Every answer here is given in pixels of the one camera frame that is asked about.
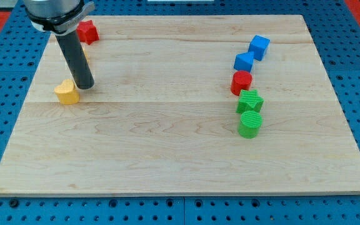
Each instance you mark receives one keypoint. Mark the red cylinder block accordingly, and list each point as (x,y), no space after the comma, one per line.
(241,80)

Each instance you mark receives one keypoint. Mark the blue cube block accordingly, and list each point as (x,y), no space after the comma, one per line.
(259,46)

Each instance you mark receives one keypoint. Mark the red star block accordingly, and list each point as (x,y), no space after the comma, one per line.
(87,32)

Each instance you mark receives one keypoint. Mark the light wooden board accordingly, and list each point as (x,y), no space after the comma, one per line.
(161,119)

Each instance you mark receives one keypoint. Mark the yellow heart block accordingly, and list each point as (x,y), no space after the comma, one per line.
(67,93)

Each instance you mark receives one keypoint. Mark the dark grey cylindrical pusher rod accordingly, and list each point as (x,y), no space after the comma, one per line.
(76,60)

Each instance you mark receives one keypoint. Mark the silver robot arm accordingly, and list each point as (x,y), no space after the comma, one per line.
(61,18)

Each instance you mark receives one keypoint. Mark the green cylinder block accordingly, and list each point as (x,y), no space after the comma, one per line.
(249,125)

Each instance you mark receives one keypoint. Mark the green star block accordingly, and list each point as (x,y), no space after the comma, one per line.
(249,101)

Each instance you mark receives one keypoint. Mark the blue triangle block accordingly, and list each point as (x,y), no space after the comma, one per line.
(244,62)

